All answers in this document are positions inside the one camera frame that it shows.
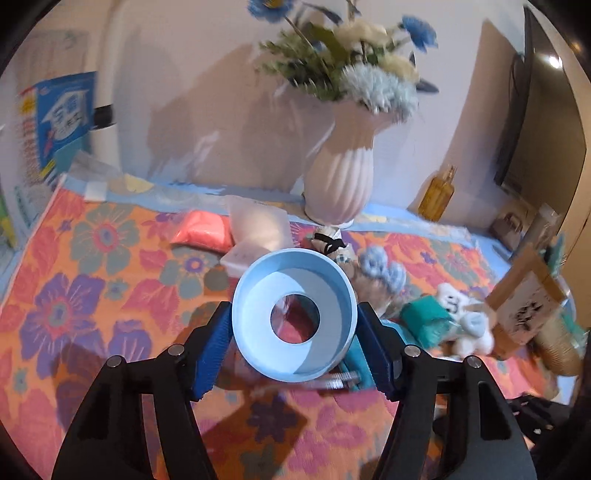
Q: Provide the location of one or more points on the teal packet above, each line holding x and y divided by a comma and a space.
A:
422, 318

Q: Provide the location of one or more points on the white ribbed vase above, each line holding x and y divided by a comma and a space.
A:
339, 184

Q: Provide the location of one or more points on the blue wall poster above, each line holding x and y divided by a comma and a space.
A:
64, 120

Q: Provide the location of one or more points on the translucent plastic container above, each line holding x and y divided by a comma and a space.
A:
258, 226

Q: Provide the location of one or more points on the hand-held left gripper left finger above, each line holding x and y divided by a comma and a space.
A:
214, 350

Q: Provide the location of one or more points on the light blue fluffy scrunchie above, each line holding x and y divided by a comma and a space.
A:
376, 265

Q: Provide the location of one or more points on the pink packet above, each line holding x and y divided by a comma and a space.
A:
198, 228

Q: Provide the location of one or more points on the black television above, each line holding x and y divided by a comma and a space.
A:
512, 129

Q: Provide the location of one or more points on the floral tablecloth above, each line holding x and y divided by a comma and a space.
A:
92, 277

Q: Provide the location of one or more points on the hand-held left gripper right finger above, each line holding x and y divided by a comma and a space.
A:
374, 350

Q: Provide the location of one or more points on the artificial flower bouquet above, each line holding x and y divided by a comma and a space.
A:
369, 87

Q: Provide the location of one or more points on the cardboard box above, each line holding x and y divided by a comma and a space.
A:
526, 304

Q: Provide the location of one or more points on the amber glass bottle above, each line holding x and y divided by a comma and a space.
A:
436, 196

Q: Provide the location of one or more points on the woven basket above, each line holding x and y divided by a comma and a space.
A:
561, 346

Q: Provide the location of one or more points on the brown plush toy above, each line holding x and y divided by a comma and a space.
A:
369, 295

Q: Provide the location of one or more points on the white plush toy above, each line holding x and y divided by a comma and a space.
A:
455, 300

